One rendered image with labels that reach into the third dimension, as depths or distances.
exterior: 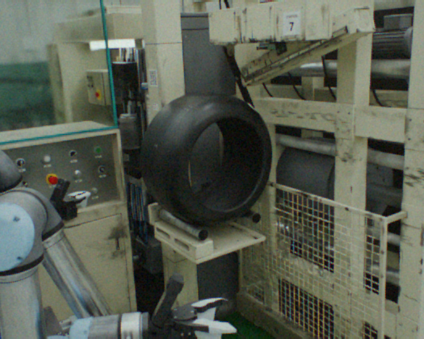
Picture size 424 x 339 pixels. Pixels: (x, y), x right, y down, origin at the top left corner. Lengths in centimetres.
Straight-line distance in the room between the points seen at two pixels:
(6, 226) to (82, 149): 139
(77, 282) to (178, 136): 79
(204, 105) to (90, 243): 96
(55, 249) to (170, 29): 126
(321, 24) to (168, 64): 70
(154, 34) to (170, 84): 22
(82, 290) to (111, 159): 128
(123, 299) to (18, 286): 159
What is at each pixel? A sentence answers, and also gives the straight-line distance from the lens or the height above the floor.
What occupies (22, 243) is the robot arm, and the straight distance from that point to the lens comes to 99.
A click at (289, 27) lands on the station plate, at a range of 184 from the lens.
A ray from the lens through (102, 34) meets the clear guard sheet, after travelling 233.
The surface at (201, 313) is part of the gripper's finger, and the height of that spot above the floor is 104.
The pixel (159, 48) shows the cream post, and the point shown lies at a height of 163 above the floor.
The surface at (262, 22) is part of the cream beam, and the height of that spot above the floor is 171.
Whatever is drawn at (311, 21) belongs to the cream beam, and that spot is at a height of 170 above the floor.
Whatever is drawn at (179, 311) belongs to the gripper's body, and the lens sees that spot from 111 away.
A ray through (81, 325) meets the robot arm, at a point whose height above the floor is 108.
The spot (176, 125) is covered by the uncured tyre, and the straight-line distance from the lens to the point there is 181.
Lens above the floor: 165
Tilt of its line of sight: 15 degrees down
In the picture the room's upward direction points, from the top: 3 degrees counter-clockwise
